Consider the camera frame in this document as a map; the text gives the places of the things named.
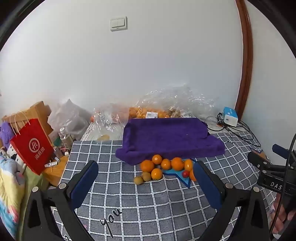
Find clear plastic bag of oranges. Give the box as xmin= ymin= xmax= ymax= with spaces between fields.
xmin=128 ymin=83 xmax=218 ymax=121

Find wooden stool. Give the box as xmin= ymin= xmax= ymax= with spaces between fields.
xmin=2 ymin=101 xmax=54 ymax=136

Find person's right hand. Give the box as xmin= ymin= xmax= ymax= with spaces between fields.
xmin=269 ymin=193 xmax=290 ymax=235

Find grey plastic bag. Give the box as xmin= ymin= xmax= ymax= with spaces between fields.
xmin=47 ymin=99 xmax=93 ymax=141

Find purple plush toy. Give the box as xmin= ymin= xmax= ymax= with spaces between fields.
xmin=0 ymin=122 xmax=15 ymax=149

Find wooden bedside table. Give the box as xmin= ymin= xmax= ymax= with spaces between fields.
xmin=42 ymin=154 xmax=70 ymax=188

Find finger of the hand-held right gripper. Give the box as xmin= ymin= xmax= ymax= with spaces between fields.
xmin=247 ymin=151 xmax=273 ymax=171
xmin=272 ymin=144 xmax=296 ymax=161

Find colourful printed blanket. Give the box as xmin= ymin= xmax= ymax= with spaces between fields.
xmin=0 ymin=148 xmax=28 ymax=240

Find grey checked bedsheet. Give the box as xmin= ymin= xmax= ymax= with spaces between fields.
xmin=50 ymin=120 xmax=278 ymax=241

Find white light switch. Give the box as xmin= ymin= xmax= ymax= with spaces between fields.
xmin=110 ymin=16 xmax=128 ymax=32

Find brown wooden door frame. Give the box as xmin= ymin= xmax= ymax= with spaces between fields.
xmin=234 ymin=0 xmax=253 ymax=119

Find red paper bag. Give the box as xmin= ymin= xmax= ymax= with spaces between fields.
xmin=9 ymin=112 xmax=55 ymax=176

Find large orange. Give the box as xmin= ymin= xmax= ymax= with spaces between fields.
xmin=140 ymin=160 xmax=155 ymax=173

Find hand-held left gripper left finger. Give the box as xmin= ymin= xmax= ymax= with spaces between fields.
xmin=23 ymin=160 xmax=99 ymax=241

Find white and blue charger box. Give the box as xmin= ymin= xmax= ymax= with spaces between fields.
xmin=223 ymin=107 xmax=239 ymax=127

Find purple towel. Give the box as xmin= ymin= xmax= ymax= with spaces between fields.
xmin=115 ymin=117 xmax=226 ymax=165

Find pile of oranges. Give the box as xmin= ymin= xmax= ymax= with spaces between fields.
xmin=151 ymin=157 xmax=197 ymax=182

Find plastic bottle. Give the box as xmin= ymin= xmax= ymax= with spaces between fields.
xmin=58 ymin=128 xmax=73 ymax=150

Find black cables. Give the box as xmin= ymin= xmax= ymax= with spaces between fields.
xmin=206 ymin=112 xmax=262 ymax=147

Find blue star-shaped card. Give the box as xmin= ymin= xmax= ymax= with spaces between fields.
xmin=161 ymin=170 xmax=193 ymax=189

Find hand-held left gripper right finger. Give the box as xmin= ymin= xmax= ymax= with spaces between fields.
xmin=193 ymin=160 xmax=271 ymax=241

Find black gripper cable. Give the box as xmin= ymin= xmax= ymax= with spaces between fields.
xmin=269 ymin=134 xmax=296 ymax=235

